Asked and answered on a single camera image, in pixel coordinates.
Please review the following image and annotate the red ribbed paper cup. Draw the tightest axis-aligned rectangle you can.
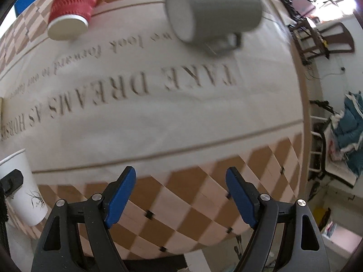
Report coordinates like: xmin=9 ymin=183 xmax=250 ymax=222
xmin=47 ymin=0 xmax=97 ymax=41

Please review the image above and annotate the checkered beige table mat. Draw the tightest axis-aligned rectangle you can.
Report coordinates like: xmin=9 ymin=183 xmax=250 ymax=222
xmin=1 ymin=0 xmax=306 ymax=259

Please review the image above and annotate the white paper cup black calligraphy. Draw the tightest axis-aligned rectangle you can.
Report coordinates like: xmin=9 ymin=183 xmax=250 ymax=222
xmin=1 ymin=149 xmax=48 ymax=227

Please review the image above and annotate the teal blanket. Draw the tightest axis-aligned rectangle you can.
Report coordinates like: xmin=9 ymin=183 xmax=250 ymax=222
xmin=329 ymin=92 xmax=362 ymax=177

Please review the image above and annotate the grey ribbed mug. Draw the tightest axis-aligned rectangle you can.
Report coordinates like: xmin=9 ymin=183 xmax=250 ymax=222
xmin=164 ymin=0 xmax=263 ymax=56

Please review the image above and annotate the dark wooden side chair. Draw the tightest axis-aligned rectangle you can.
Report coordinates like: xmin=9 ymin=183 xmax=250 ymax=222
xmin=288 ymin=18 xmax=355 ymax=66

